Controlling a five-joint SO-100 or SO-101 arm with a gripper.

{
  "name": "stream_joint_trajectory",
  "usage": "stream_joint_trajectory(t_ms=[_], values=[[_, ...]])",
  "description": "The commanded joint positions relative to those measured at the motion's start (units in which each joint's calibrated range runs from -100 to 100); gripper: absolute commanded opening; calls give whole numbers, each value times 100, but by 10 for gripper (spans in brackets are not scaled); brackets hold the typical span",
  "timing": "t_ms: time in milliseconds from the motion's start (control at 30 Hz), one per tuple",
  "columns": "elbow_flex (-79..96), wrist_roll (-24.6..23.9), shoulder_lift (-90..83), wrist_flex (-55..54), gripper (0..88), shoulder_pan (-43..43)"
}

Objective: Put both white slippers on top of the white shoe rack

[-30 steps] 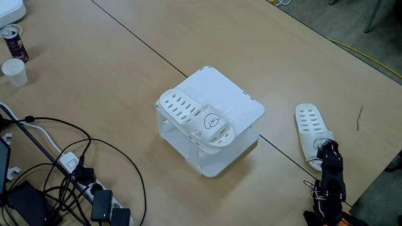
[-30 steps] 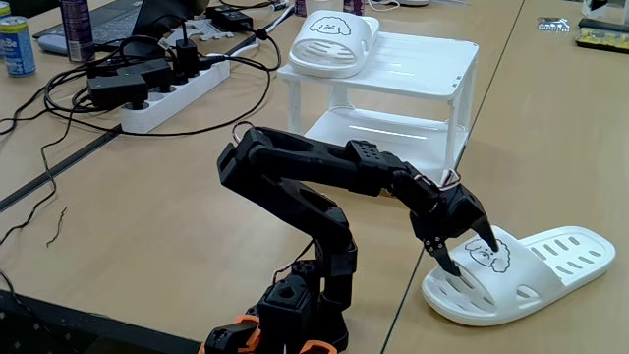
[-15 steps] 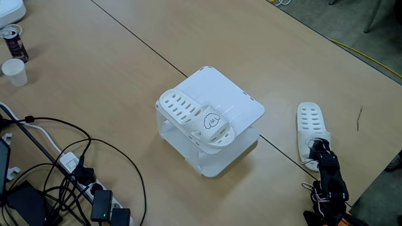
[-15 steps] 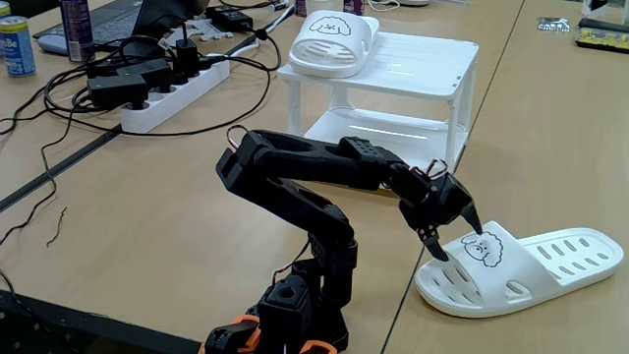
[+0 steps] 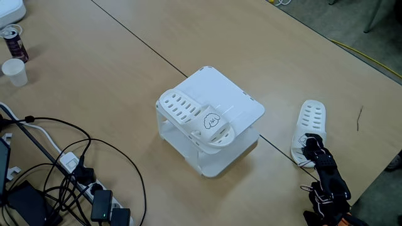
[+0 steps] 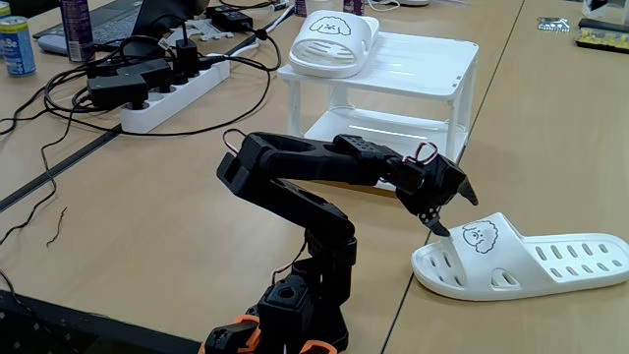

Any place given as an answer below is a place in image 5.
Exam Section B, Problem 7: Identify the white slipper with dog print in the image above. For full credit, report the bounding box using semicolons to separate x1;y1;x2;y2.
158;89;236;148
290;99;327;169

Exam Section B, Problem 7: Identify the person's shoe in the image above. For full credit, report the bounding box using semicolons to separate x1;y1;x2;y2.
385;153;402;173

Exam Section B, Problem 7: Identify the white two-tier shoe rack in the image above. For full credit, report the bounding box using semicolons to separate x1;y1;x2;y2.
155;65;266;179

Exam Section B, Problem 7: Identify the grey chair leg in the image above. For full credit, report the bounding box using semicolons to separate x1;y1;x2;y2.
363;0;384;34

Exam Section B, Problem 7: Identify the black power adapter green light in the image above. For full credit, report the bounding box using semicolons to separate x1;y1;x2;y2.
90;189;113;223

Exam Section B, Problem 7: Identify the black plug charger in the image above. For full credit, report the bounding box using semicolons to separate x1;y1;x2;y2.
71;156;97;186

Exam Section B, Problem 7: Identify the white power strip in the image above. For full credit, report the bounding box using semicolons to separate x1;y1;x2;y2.
58;151;134;226

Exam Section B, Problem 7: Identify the black flat power brick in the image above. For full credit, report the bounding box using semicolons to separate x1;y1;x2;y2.
6;180;63;226

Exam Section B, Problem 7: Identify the white paper cup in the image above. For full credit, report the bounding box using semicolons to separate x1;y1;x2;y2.
1;58;28;88

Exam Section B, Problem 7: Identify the purple drink can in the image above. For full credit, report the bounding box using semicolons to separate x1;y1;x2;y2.
3;28;30;63

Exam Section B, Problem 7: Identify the dark laptop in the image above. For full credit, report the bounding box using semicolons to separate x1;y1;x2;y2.
0;137;12;197

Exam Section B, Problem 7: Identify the white box device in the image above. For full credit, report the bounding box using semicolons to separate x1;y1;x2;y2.
0;0;27;29

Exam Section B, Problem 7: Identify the yellow floor cable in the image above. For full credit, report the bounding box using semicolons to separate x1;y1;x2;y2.
328;38;402;80

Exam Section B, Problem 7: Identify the black looping cable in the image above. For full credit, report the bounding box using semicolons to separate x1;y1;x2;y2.
42;137;148;226

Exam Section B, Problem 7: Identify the white power strip cable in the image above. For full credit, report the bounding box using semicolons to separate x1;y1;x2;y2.
0;102;63;154

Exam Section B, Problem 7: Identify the black cable with ferrite bead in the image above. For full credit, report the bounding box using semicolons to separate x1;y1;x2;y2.
0;115;92;158

